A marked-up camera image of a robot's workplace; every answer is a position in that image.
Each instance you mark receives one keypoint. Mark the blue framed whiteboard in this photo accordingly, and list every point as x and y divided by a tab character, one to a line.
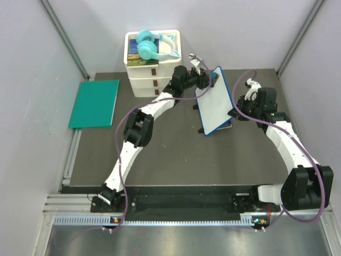
215	104

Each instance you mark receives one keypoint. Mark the white stacked drawer unit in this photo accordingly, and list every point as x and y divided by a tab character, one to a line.
150	80

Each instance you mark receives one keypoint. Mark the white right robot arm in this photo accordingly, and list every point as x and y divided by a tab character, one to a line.
308	184

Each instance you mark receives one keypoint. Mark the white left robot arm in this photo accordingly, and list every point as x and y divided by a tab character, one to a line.
140	121

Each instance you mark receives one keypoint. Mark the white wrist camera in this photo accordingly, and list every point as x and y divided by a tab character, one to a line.
196	62
253	87

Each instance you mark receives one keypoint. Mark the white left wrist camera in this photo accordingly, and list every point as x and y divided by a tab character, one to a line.
196	62

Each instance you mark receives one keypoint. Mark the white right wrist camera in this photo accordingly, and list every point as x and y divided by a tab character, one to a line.
253	87

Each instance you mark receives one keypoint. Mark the colourful picture book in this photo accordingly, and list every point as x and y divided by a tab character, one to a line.
134	59

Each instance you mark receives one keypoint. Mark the teal headphones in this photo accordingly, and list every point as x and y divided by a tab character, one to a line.
148	50

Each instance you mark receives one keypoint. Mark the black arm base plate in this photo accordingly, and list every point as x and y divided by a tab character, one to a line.
183	203

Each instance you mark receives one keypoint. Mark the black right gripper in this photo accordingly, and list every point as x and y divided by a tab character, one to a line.
241	102

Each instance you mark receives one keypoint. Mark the green cutting mat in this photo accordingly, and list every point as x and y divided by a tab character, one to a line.
94	105

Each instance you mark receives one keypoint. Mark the grey slotted cable duct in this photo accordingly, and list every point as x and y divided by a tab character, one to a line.
110	221

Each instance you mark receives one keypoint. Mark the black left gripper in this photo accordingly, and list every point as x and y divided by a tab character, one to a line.
203	79

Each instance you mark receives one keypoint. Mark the blue bone-shaped eraser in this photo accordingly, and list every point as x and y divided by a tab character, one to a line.
214	75

